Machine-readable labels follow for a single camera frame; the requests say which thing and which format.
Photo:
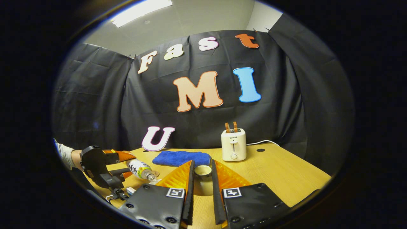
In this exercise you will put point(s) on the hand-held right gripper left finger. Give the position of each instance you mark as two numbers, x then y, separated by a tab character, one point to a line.
190	197

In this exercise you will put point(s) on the labelled plastic water bottle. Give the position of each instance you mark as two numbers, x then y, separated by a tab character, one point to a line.
140	168

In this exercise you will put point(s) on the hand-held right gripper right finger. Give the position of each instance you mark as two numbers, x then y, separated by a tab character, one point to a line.
217	197

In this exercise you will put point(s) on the ceiling light panel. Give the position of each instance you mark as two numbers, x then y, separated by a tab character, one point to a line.
141	12

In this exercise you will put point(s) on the black backdrop cloth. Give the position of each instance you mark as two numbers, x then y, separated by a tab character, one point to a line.
95	111

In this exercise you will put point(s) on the white teacup lid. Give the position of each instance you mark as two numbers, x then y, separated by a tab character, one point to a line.
203	186

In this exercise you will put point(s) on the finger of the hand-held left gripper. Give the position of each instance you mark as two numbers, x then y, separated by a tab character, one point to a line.
124	156
119	172

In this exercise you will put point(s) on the toast slice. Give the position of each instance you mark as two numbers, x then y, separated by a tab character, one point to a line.
235	126
227	128

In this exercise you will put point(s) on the white toaster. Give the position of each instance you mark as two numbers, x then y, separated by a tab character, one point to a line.
233	144

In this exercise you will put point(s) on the folded blue towel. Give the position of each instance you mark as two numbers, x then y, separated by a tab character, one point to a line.
181	158

